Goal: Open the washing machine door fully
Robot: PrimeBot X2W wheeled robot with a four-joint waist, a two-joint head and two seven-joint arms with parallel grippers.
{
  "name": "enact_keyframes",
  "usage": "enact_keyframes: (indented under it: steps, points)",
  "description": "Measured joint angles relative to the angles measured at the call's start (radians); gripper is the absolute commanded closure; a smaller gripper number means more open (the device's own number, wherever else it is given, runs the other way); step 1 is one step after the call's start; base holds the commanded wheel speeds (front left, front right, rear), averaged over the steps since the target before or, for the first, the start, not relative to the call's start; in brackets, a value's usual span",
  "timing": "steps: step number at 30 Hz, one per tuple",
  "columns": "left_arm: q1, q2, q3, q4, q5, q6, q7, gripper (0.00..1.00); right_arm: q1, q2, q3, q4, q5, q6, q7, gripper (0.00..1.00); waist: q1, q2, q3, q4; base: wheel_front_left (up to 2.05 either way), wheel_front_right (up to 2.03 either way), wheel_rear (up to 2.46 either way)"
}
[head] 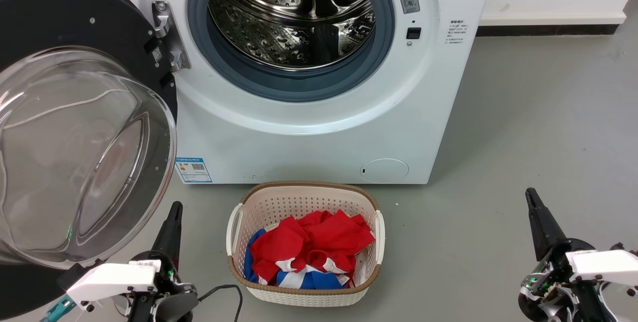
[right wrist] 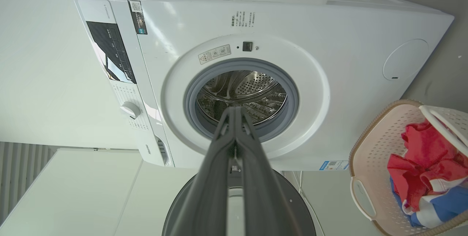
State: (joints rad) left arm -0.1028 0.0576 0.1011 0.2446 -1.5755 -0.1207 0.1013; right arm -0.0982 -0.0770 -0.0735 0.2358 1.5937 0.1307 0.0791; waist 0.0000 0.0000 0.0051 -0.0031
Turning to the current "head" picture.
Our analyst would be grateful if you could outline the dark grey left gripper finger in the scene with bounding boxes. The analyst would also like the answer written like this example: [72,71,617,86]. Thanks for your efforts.
[151,201,183,268]

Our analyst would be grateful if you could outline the round black glass washer door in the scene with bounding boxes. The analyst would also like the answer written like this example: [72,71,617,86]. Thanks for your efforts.
[0,0,178,320]

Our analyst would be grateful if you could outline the stainless steel washer drum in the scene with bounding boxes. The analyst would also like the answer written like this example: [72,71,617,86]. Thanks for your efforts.
[208,0,377,71]

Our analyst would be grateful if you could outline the small printed text label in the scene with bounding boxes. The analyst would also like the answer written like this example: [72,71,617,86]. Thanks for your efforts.
[448,19,470,46]

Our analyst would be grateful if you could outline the red garment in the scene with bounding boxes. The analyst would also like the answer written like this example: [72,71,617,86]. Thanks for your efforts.
[250,209,376,284]

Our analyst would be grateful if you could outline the round white filter cover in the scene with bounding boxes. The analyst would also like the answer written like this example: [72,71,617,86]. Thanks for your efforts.
[360,159,410,184]

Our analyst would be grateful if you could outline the white front-load washing machine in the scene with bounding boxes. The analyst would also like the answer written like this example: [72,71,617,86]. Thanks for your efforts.
[115,0,498,184]

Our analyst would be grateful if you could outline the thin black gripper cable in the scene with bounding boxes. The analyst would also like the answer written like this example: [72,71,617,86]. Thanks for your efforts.
[197,284,243,322]

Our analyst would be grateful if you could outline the blue energy label sticker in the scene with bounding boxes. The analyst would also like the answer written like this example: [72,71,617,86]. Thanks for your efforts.
[174,157,213,183]

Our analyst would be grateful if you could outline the cream plastic laundry basket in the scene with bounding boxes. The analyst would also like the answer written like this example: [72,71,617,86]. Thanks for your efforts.
[226,181,386,308]

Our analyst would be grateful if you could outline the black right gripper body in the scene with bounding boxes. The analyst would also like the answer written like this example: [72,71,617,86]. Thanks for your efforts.
[517,239,613,322]

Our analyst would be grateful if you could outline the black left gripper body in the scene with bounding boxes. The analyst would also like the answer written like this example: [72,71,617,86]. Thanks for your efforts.
[127,251,198,322]

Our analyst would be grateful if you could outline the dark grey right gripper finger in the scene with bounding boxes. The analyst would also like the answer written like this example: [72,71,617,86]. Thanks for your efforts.
[525,187,568,262]

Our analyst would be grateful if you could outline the silver metal door hinge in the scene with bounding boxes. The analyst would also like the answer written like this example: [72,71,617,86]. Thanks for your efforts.
[151,0,191,72]

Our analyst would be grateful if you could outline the teal cable connector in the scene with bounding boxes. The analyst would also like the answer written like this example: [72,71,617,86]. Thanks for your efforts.
[42,298,78,322]

